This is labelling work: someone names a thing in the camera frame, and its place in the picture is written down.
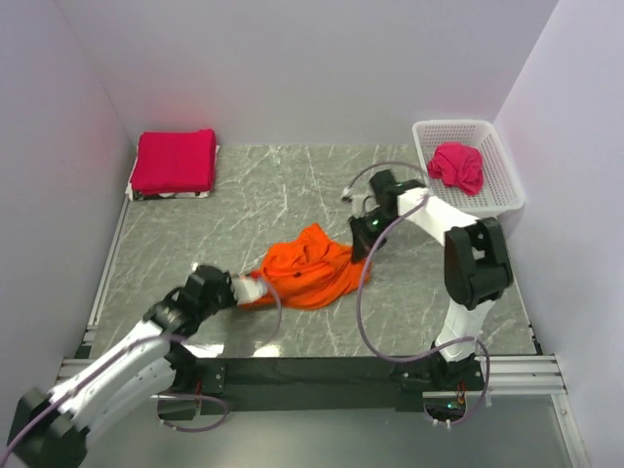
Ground orange t shirt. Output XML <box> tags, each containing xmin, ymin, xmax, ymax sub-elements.
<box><xmin>250</xmin><ymin>223</ymin><xmax>371</xmax><ymax>310</ymax></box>

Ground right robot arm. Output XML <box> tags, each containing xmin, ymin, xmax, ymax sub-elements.
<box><xmin>349</xmin><ymin>163</ymin><xmax>514</xmax><ymax>386</ymax></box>

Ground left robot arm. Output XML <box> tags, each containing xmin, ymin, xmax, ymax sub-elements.
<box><xmin>1</xmin><ymin>265</ymin><xmax>242</xmax><ymax>467</ymax></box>

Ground black base beam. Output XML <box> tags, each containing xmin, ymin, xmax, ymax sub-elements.
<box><xmin>136</xmin><ymin>355</ymin><xmax>487</xmax><ymax>416</ymax></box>

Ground crumpled crimson t shirt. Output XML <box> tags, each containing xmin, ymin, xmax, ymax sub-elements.
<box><xmin>427</xmin><ymin>142</ymin><xmax>485</xmax><ymax>197</ymax></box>

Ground folded crimson t shirt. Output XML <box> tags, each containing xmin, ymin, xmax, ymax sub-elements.
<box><xmin>130</xmin><ymin>129</ymin><xmax>216</xmax><ymax>196</ymax></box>

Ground white plastic basket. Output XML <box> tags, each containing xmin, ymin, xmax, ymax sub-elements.
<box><xmin>412</xmin><ymin>119</ymin><xmax>525</xmax><ymax>217</ymax></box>

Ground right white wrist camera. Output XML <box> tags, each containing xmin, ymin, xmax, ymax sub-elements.
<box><xmin>341</xmin><ymin>192</ymin><xmax>374</xmax><ymax>217</ymax></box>

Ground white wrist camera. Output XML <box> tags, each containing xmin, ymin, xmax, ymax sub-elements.
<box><xmin>341</xmin><ymin>192</ymin><xmax>374</xmax><ymax>217</ymax></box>
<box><xmin>231</xmin><ymin>276</ymin><xmax>268</xmax><ymax>305</ymax></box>

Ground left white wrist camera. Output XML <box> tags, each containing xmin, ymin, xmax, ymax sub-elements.
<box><xmin>231</xmin><ymin>276</ymin><xmax>268</xmax><ymax>305</ymax></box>

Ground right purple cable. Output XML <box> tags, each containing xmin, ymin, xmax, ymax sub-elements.
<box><xmin>343</xmin><ymin>161</ymin><xmax>491</xmax><ymax>428</ymax></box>

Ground purple cable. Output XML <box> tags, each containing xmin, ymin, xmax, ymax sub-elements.
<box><xmin>343</xmin><ymin>161</ymin><xmax>491</xmax><ymax>428</ymax></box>
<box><xmin>4</xmin><ymin>275</ymin><xmax>284</xmax><ymax>449</ymax></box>

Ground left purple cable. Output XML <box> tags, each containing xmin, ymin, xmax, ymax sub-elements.
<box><xmin>4</xmin><ymin>275</ymin><xmax>284</xmax><ymax>449</ymax></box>

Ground aluminium rail frame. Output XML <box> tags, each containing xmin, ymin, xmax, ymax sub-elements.
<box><xmin>28</xmin><ymin>311</ymin><xmax>591</xmax><ymax>468</ymax></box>

